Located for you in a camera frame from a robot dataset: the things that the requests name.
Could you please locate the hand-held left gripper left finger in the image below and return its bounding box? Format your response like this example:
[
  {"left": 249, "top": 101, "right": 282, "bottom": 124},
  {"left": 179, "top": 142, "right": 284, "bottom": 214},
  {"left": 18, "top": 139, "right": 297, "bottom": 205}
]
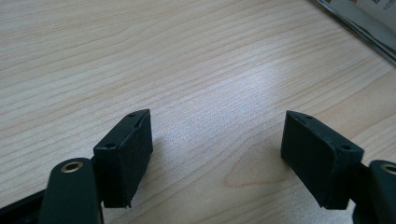
[{"left": 92, "top": 108, "right": 154, "bottom": 209}]

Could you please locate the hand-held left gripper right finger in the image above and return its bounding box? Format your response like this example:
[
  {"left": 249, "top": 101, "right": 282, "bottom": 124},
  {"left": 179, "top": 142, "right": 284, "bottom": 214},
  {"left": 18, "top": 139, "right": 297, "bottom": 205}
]
[{"left": 280, "top": 109, "right": 365, "bottom": 210}]

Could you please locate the stack of magazines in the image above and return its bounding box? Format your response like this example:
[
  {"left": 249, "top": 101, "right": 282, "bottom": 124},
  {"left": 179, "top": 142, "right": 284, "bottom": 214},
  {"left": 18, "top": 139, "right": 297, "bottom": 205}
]
[{"left": 308, "top": 0, "right": 396, "bottom": 65}]

